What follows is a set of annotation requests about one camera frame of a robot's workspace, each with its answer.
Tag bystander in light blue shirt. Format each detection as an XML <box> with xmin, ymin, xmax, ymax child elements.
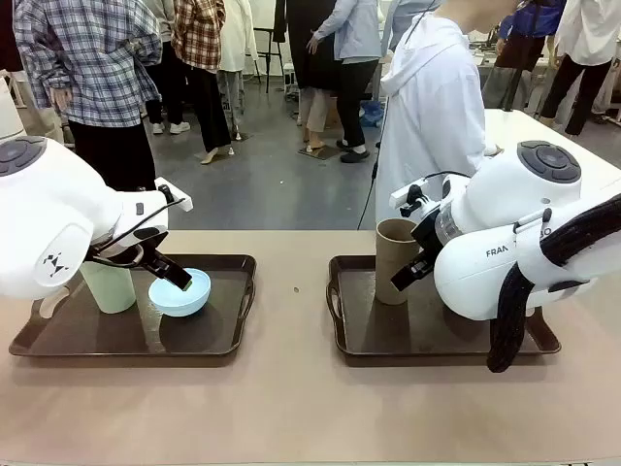
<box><xmin>306</xmin><ymin>0</ymin><xmax>384</xmax><ymax>164</ymax></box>

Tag bystander in blue jacket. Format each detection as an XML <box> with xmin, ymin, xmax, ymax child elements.
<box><xmin>479</xmin><ymin>0</ymin><xmax>567</xmax><ymax>112</ymax></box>

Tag bystander in black coat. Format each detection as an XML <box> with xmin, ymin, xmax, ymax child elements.
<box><xmin>274</xmin><ymin>0</ymin><xmax>341</xmax><ymax>151</ymax></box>

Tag blue plastic bag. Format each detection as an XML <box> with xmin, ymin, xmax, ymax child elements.
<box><xmin>361</xmin><ymin>100</ymin><xmax>387</xmax><ymax>128</ymax></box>

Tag brown tall cup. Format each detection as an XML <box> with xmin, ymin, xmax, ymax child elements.
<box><xmin>376</xmin><ymin>217</ymin><xmax>421</xmax><ymax>306</ymax></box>

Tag pale green tall cup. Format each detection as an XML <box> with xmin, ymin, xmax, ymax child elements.
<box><xmin>79</xmin><ymin>259</ymin><xmax>138</xmax><ymax>315</ymax></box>

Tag bystander in white clothes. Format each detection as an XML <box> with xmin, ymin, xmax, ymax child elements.
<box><xmin>217</xmin><ymin>0</ymin><xmax>259</xmax><ymax>142</ymax></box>

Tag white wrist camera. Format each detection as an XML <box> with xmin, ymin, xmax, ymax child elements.
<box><xmin>390</xmin><ymin>183</ymin><xmax>432</xmax><ymax>218</ymax></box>
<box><xmin>153</xmin><ymin>177</ymin><xmax>194</xmax><ymax>214</ymax></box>

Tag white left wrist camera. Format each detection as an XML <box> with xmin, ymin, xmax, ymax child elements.
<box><xmin>153</xmin><ymin>177</ymin><xmax>194</xmax><ymax>214</ymax></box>

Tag white table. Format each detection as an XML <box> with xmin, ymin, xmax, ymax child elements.
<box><xmin>482</xmin><ymin>109</ymin><xmax>621</xmax><ymax>171</ymax></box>

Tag bystander in blue plaid shirt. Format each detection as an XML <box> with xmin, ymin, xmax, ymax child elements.
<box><xmin>12</xmin><ymin>0</ymin><xmax>164</xmax><ymax>193</ymax></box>

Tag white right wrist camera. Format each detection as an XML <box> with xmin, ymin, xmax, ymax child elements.
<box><xmin>390</xmin><ymin>183</ymin><xmax>432</xmax><ymax>218</ymax></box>

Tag dark brown plastic tray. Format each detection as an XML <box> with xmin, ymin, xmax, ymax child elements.
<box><xmin>8</xmin><ymin>252</ymin><xmax>257</xmax><ymax>359</ymax></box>
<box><xmin>327</xmin><ymin>254</ymin><xmax>563</xmax><ymax>357</ymax></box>

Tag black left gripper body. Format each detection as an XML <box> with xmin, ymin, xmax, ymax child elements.
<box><xmin>91</xmin><ymin>225</ymin><xmax>171</xmax><ymax>268</ymax></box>

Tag bystander white shirt black trousers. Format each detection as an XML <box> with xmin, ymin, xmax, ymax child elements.
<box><xmin>539</xmin><ymin>0</ymin><xmax>618</xmax><ymax>137</ymax></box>

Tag person in white hooded jacket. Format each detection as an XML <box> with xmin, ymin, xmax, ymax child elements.
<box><xmin>376</xmin><ymin>0</ymin><xmax>504</xmax><ymax>227</ymax></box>

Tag light blue bowl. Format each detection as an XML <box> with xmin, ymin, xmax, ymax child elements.
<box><xmin>147</xmin><ymin>267</ymin><xmax>212</xmax><ymax>319</ymax></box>

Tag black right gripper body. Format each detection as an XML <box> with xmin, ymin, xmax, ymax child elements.
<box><xmin>410</xmin><ymin>208</ymin><xmax>441</xmax><ymax>264</ymax></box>

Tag black braided cable sleeve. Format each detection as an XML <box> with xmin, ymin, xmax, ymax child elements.
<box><xmin>486</xmin><ymin>193</ymin><xmax>621</xmax><ymax>374</ymax></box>

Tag bystander in orange plaid shirt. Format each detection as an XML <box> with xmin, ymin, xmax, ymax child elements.
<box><xmin>172</xmin><ymin>0</ymin><xmax>233</xmax><ymax>166</ymax></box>

